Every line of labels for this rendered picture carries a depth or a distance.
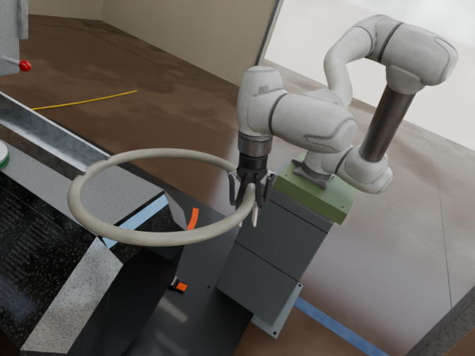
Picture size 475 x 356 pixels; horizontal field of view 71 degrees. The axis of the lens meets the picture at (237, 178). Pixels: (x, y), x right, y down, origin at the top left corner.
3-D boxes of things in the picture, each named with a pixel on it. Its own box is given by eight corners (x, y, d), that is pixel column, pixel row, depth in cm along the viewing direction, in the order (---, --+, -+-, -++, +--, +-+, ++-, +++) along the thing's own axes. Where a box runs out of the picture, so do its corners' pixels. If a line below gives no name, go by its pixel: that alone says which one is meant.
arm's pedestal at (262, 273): (241, 247, 240) (282, 152, 201) (302, 286, 226) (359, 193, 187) (203, 288, 199) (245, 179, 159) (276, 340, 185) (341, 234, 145)
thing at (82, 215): (18, 218, 75) (16, 207, 74) (133, 145, 118) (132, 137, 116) (225, 273, 66) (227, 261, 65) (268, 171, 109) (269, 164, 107)
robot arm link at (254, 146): (235, 123, 87) (234, 145, 90) (241, 137, 79) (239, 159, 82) (269, 124, 88) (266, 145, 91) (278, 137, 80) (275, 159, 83)
